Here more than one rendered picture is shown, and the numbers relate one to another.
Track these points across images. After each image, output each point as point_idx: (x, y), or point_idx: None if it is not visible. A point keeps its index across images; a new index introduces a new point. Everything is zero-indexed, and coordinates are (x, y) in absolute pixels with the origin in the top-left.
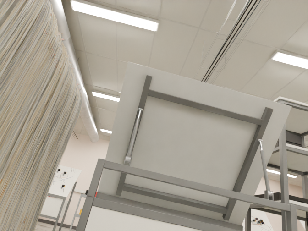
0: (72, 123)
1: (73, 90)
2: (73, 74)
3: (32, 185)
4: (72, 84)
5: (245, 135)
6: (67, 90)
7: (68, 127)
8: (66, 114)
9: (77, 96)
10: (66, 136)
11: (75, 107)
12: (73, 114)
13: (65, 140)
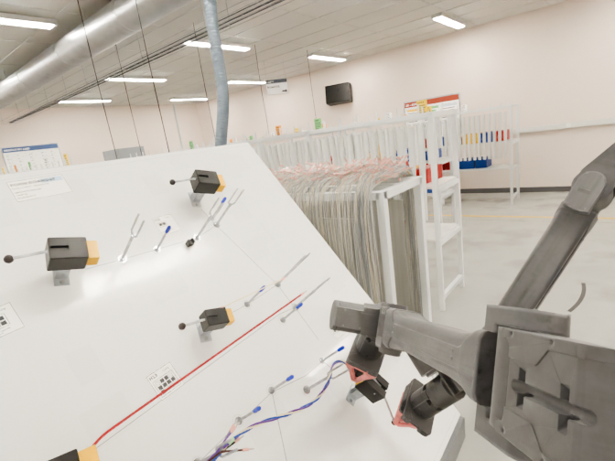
0: (351, 254)
1: (313, 213)
2: (295, 198)
3: None
4: (307, 207)
5: None
6: (377, 179)
7: (344, 264)
8: (349, 241)
9: (332, 209)
10: (363, 275)
11: (336, 230)
12: (353, 236)
13: (360, 284)
